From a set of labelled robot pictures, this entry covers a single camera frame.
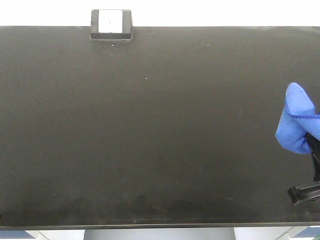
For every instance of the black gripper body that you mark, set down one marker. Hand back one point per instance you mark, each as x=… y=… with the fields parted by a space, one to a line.
x=304 y=194

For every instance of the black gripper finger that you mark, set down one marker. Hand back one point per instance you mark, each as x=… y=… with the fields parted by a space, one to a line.
x=314 y=146

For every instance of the blue microfiber cloth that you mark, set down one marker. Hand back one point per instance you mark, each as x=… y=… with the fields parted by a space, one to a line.
x=298 y=118

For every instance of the black socket box white outlet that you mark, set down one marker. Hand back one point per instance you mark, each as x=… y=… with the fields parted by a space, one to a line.
x=111 y=25

